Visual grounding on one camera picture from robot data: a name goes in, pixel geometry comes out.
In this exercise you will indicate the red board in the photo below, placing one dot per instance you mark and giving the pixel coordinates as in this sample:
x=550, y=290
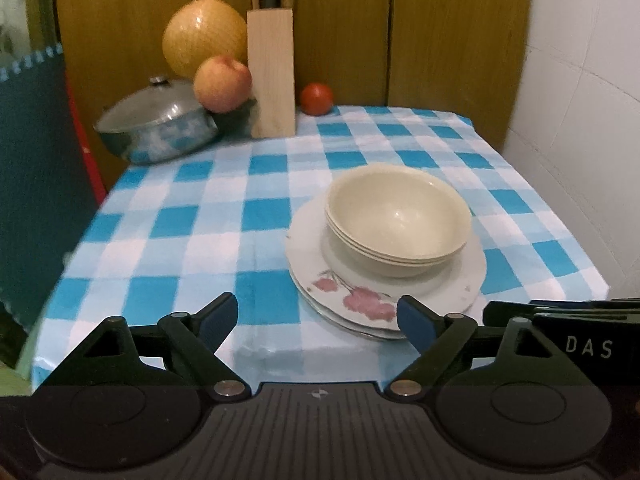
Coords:
x=85, y=150

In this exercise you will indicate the cream bowl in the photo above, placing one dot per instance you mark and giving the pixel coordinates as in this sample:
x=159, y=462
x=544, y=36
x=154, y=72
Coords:
x=370, y=257
x=390, y=271
x=395, y=210

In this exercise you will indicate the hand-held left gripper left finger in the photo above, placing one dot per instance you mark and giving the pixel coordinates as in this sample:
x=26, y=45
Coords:
x=217, y=320

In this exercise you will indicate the wooden cabinet door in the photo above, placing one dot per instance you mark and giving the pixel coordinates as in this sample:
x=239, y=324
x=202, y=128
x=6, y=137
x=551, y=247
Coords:
x=460, y=50
x=340, y=25
x=115, y=20

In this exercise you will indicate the green cloth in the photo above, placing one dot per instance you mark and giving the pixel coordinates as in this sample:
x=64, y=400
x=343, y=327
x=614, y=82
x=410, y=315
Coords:
x=12, y=380

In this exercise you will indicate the red tomato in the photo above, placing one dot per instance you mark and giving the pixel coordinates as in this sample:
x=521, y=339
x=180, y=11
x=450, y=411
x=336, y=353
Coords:
x=316, y=99

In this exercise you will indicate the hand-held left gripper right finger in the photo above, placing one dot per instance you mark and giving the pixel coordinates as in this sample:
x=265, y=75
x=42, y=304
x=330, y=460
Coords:
x=417, y=322

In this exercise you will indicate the yellow pomelo in net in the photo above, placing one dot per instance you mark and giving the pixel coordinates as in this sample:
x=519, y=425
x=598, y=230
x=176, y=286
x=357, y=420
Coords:
x=200, y=35

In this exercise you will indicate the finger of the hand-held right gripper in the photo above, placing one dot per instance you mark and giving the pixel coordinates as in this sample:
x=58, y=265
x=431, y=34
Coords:
x=505, y=312
x=590, y=305

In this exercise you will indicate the blue white checkered tablecloth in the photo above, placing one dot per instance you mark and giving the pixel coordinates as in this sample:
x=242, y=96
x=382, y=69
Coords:
x=200, y=220

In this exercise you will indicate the white plate with red flowers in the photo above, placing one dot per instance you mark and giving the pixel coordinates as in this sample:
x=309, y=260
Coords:
x=310, y=255
x=350, y=326

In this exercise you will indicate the steel pot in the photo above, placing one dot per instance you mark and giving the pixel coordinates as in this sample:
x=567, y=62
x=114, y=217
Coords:
x=160, y=145

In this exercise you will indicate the red apple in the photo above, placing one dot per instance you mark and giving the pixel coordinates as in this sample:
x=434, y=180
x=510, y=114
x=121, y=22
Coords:
x=222, y=85

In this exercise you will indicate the wooden knife block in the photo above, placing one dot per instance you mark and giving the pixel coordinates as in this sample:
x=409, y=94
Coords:
x=270, y=75

